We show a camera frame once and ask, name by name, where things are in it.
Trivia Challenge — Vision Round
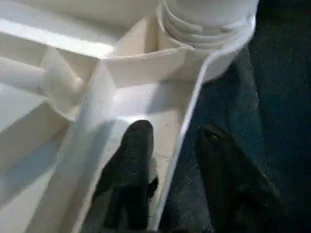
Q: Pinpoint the white plastic table top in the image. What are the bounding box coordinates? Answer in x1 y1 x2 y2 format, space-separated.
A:
0 0 257 233

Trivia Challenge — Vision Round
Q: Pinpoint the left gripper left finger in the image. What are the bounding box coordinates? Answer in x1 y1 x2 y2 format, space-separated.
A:
91 119 160 233

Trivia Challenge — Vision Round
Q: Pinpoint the black work mat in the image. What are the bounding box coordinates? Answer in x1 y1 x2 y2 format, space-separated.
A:
158 0 311 233

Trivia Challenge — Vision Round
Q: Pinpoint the white plastic table leg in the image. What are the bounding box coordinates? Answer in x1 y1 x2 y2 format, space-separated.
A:
156 0 259 50

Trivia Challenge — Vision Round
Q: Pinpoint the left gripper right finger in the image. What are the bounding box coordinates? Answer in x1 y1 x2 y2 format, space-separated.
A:
196 125 288 233

